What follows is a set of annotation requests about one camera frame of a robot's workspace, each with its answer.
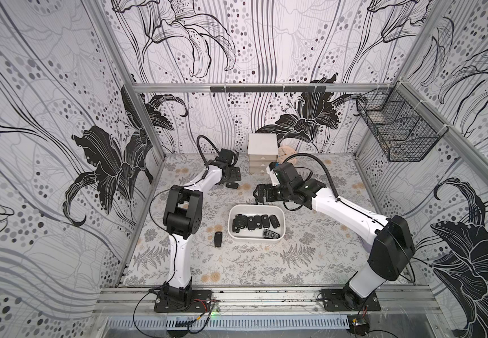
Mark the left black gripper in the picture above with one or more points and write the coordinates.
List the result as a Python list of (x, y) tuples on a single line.
[(232, 174)]

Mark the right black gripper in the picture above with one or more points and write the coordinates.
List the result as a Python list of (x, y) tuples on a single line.
[(267, 192)]

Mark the black key with buttons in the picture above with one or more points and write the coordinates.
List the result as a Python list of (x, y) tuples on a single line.
[(265, 221)]

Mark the silver black BMW key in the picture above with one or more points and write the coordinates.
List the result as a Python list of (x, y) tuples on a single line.
[(269, 234)]

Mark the white storage tray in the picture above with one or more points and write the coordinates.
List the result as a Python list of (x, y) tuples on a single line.
[(257, 211)]

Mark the black key front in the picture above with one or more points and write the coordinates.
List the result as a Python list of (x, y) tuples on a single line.
[(254, 223)]

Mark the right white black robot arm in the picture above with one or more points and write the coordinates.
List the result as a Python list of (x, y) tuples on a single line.
[(390, 240)]

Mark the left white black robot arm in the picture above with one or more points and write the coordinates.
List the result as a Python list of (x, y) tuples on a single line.
[(182, 219)]

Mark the pink round alarm clock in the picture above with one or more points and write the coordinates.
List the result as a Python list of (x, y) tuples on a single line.
[(285, 152)]

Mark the white mini drawer cabinet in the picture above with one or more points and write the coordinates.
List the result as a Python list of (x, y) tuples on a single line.
[(262, 150)]

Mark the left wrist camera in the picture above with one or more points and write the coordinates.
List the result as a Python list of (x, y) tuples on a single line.
[(229, 157)]

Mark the black wall hook rail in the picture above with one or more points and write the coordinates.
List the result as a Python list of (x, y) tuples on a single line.
[(260, 89)]

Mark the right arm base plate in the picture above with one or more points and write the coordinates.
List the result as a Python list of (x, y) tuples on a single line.
[(339, 300)]

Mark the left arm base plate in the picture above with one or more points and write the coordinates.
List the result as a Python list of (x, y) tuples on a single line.
[(183, 301)]

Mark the black wire wall basket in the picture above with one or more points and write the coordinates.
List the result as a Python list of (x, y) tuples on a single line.
[(397, 125)]

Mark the white cable duct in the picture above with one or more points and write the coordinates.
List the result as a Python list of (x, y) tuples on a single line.
[(237, 322)]

